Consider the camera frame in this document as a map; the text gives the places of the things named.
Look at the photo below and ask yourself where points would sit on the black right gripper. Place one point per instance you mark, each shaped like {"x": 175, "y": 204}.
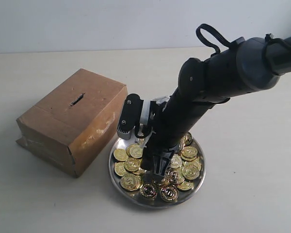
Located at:
{"x": 170, "y": 126}

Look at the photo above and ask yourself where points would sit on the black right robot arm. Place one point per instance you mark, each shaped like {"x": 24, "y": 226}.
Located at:
{"x": 249, "y": 66}

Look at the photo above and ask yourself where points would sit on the brown cardboard slotted box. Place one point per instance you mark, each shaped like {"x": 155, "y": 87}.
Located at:
{"x": 71, "y": 125}

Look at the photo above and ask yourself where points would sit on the gold coin pale centre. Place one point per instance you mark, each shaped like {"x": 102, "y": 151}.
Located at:
{"x": 176, "y": 161}

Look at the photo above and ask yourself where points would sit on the gold coin upper left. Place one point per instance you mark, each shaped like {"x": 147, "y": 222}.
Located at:
{"x": 135, "y": 151}

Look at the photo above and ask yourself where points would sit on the gold coin left stack top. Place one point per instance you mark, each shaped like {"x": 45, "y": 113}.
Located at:
{"x": 132, "y": 164}

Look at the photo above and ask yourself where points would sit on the gold coin front centre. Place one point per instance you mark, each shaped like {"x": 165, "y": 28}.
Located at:
{"x": 148, "y": 191}

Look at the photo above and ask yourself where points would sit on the gold coin front left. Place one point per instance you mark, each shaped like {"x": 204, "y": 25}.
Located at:
{"x": 131, "y": 182}

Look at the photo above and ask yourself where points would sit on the round steel plate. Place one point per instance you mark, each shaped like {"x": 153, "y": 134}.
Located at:
{"x": 173, "y": 176}

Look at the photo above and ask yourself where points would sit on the gold coin plate left edge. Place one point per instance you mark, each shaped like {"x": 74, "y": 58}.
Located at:
{"x": 120, "y": 155}

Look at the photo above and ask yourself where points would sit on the gold coin front right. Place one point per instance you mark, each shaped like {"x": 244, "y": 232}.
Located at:
{"x": 169, "y": 193}

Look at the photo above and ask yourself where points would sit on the gold coin right edge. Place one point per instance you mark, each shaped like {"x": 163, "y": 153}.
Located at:
{"x": 189, "y": 152}

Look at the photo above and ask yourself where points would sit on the gold coin left lower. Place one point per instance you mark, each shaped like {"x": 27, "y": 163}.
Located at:
{"x": 119, "y": 169}

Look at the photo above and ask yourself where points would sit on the gold coin large right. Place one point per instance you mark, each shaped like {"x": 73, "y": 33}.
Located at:
{"x": 190, "y": 172}

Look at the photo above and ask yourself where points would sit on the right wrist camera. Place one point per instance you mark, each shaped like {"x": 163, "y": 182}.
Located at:
{"x": 130, "y": 116}

